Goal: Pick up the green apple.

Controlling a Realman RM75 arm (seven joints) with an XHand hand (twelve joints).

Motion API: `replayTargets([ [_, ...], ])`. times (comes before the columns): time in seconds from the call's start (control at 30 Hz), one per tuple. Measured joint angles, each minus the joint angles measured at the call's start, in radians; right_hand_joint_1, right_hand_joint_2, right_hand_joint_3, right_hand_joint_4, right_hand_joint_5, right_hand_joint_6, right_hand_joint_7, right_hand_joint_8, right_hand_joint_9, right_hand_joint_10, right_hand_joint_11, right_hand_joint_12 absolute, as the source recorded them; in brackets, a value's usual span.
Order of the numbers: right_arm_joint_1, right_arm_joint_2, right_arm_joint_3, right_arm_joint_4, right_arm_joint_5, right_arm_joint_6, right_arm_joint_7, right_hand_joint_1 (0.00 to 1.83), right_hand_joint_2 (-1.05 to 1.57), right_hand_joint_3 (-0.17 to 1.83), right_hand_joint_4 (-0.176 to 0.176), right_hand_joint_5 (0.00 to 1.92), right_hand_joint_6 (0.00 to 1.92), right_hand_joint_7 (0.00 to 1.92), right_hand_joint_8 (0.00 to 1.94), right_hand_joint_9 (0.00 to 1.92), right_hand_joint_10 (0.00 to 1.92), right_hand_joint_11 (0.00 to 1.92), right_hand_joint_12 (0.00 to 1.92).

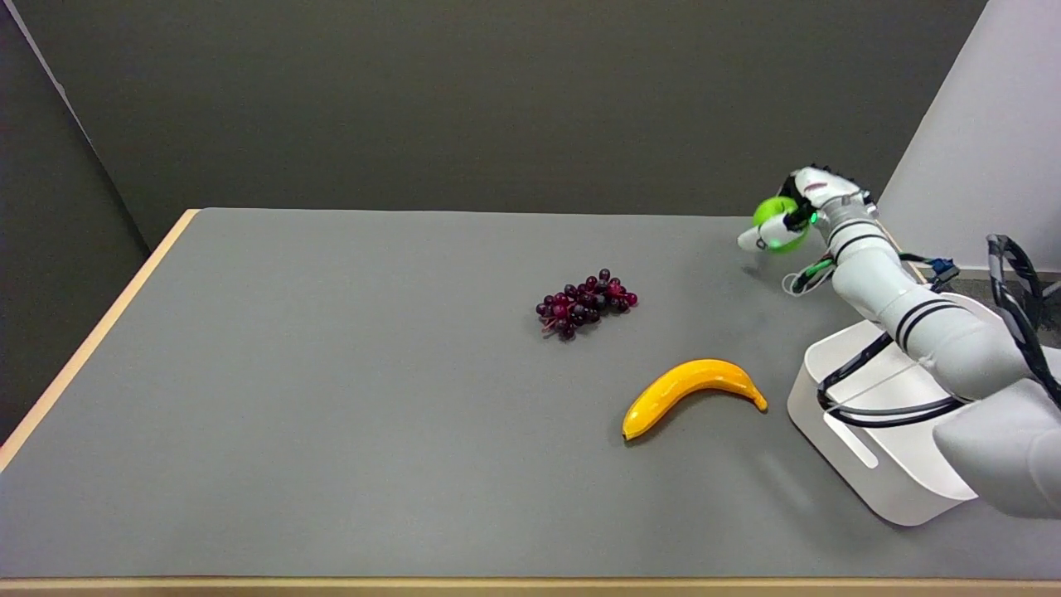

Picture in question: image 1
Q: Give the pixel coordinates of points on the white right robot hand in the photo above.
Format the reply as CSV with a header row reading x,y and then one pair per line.
x,y
800,211

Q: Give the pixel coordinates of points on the green apple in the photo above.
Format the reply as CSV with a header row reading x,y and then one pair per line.
x,y
777,220

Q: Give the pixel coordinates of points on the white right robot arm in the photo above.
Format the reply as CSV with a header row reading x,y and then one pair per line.
x,y
937,340

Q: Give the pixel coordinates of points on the yellow banana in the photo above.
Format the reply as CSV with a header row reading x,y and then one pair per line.
x,y
684,390

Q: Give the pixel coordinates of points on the dark red grape bunch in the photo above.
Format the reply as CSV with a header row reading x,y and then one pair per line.
x,y
584,303

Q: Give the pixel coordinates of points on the white plastic basket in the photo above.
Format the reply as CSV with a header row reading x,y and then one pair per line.
x,y
879,448

